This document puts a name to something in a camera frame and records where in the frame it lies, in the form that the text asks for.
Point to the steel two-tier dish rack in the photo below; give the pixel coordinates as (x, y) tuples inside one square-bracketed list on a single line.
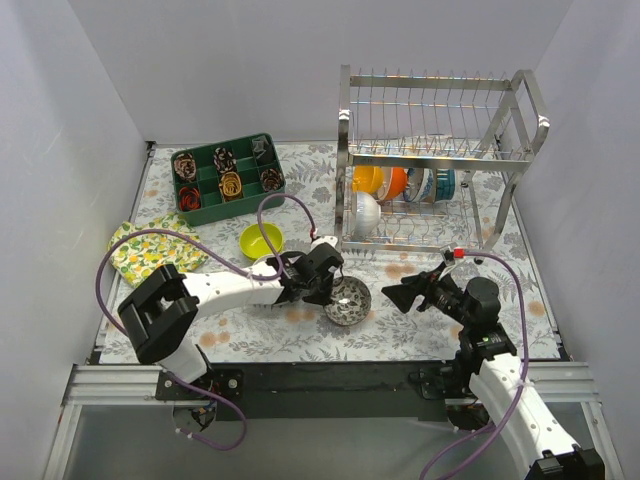
[(468, 123)]

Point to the teal bowl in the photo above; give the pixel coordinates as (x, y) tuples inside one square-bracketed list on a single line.
[(445, 184)]

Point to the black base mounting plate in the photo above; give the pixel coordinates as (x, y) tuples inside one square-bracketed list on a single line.
[(423, 390)]

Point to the white ribbed bowl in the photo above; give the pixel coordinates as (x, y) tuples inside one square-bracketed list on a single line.
[(365, 214)]

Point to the light blue white bowl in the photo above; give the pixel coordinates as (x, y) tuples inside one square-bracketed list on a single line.
[(270, 260)]

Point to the yellow black rolled tie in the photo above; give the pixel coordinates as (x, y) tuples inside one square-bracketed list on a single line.
[(231, 186)]

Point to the lime green bowl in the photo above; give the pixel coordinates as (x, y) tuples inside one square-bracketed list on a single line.
[(255, 252), (253, 234)]

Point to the lemon print cloth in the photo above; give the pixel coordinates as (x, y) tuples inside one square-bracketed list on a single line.
[(136, 259)]

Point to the dark floral pink bowl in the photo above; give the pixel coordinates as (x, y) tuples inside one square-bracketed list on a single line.
[(350, 302)]

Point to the red black rolled tie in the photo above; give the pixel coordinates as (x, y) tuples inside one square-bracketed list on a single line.
[(189, 199)]

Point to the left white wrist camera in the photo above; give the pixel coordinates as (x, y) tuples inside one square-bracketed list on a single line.
[(324, 246)]

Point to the dark floral rolled tie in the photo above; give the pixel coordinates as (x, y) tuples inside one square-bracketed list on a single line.
[(224, 160)]

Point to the yellow orange bowl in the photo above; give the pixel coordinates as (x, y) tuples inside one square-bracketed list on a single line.
[(368, 179)]

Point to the green compartment tray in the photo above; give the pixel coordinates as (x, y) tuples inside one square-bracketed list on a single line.
[(213, 207)]

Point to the pink brown rolled tie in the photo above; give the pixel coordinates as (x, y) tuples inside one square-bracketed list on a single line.
[(184, 165)]

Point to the blue floral white bowl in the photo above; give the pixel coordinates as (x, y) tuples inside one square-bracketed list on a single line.
[(420, 182)]

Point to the dark grey rolled tie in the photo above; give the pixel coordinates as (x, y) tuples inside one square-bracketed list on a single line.
[(262, 149)]

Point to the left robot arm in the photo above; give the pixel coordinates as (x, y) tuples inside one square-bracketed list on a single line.
[(159, 312)]

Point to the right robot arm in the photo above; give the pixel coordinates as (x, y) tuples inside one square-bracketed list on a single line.
[(491, 369)]

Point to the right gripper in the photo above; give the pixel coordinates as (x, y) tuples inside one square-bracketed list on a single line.
[(420, 291)]

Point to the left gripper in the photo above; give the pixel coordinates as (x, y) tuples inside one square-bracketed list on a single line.
[(323, 279)]

